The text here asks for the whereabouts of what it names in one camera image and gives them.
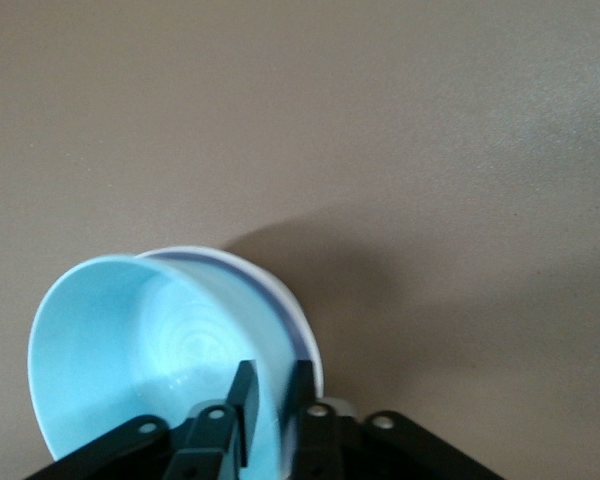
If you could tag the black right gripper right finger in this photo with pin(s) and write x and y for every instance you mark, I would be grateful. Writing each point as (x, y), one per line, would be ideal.
(340, 450)

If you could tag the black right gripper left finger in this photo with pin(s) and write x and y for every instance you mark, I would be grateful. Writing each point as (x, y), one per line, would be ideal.
(200, 445)

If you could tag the blue plastic bowl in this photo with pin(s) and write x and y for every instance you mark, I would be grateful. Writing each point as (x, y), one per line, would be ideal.
(110, 340)

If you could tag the brown table cloth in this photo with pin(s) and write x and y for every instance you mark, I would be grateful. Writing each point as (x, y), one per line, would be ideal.
(330, 125)

